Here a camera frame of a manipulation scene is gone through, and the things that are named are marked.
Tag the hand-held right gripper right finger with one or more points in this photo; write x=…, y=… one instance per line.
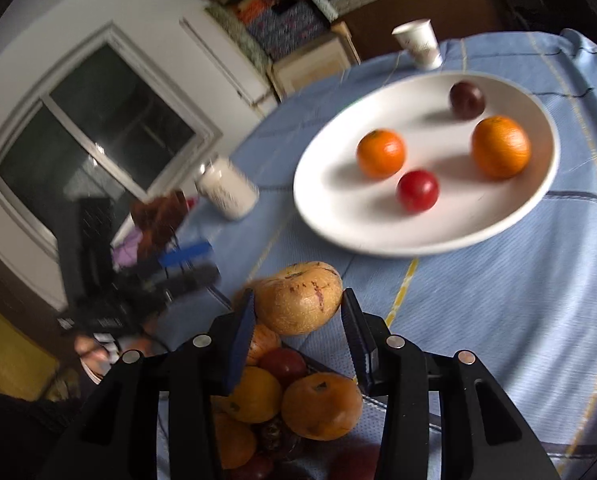
x=357, y=342

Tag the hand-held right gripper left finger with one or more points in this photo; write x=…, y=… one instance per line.
x=238, y=347

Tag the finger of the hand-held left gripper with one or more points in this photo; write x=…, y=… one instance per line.
x=188, y=280
x=186, y=253

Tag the orange persimmon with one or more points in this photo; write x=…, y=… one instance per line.
x=322, y=405

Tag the large tan fruit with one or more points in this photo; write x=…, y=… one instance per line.
x=298, y=300

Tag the white oval plate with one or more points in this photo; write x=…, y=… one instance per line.
x=348, y=210

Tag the purple cloth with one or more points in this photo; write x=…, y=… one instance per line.
x=127, y=251

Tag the brown cloth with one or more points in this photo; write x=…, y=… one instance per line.
x=156, y=215

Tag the yellow-orange citrus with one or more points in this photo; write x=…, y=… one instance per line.
x=254, y=394

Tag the white tin can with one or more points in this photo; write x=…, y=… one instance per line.
x=227, y=187

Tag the blue checked tablecloth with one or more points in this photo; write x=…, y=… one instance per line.
x=478, y=320

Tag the white framed window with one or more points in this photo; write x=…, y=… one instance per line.
x=93, y=125

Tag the dark cloth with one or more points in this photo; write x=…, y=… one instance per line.
x=13, y=440

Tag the cardboard box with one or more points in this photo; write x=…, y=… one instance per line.
x=311, y=62

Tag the large orange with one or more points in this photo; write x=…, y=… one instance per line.
x=501, y=147

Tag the stack of patterned boxes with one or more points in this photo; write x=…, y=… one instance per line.
x=286, y=25

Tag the white paper cup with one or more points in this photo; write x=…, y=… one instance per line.
x=419, y=42

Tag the white wall conduit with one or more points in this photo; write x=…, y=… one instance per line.
x=218, y=60

